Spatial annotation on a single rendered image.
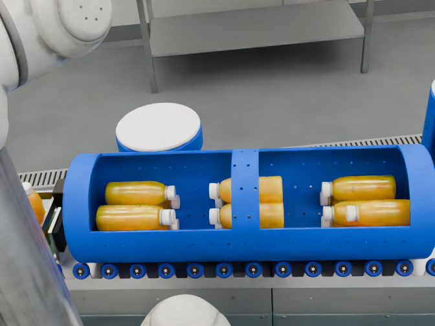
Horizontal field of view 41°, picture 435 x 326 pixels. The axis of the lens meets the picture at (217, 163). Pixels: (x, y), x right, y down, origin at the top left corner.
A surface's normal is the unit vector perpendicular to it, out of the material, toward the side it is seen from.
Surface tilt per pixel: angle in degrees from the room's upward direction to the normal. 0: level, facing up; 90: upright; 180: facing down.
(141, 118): 0
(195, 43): 0
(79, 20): 74
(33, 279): 79
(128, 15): 90
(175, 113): 0
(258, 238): 82
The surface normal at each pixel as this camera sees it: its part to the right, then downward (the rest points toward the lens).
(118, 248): -0.05, 0.65
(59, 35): 0.18, 0.66
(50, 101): -0.07, -0.79
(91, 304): -0.07, 0.32
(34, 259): 0.86, 0.08
